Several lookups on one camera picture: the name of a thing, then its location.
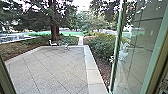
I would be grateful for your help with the white garden statue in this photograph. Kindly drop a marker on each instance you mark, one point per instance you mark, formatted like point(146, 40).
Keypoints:
point(122, 53)

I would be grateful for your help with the dark tree trunk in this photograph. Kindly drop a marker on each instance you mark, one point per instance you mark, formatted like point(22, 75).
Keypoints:
point(54, 28)

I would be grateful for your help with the green hedge bush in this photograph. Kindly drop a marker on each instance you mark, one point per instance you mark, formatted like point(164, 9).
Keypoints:
point(103, 46)

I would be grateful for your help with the low reddish green hedge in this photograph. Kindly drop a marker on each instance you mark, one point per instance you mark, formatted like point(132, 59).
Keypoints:
point(20, 48)

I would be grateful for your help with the white outdoor table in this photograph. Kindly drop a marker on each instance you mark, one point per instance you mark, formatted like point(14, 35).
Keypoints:
point(66, 45)

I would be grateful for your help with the white low garden wall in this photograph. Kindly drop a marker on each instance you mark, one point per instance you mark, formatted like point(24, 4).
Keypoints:
point(13, 37)

